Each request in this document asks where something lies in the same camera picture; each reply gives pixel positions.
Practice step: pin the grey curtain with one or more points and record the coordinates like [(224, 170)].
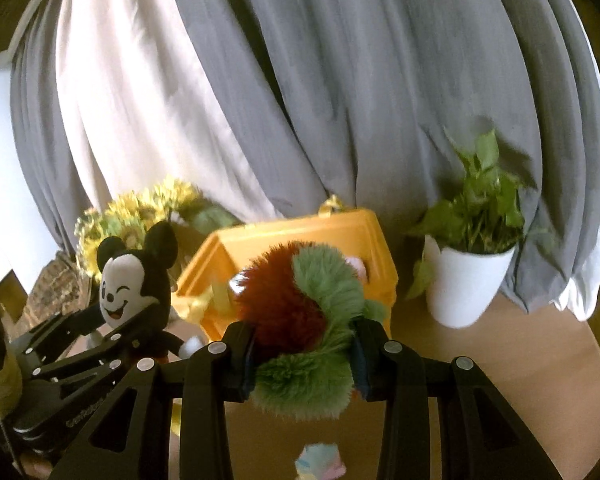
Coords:
[(35, 135), (355, 85)]

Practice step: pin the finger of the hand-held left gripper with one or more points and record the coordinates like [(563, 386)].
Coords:
[(60, 332), (90, 360)]

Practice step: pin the sunflower bouquet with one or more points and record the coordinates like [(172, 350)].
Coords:
[(130, 210)]

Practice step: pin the black mouse plush toy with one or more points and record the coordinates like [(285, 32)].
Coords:
[(125, 280)]

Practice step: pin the white plant pot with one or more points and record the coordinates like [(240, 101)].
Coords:
[(460, 285)]

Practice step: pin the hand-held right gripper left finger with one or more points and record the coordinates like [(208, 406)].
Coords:
[(235, 360)]

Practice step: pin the pale pink curtain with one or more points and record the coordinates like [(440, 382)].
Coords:
[(130, 85)]

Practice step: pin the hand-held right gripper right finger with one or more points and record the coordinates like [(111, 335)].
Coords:
[(367, 360)]

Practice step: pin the brown patterned cloth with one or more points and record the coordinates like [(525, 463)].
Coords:
[(55, 285)]

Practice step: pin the white curtain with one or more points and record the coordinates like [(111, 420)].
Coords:
[(590, 260)]

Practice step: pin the green leafy plant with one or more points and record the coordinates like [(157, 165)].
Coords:
[(480, 200)]

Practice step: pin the red and green furry plush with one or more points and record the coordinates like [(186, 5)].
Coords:
[(320, 285)]

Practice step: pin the pastel pink blue soft toy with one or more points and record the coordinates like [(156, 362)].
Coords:
[(320, 462)]

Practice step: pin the orange plastic crate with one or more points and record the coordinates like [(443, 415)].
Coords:
[(350, 235)]

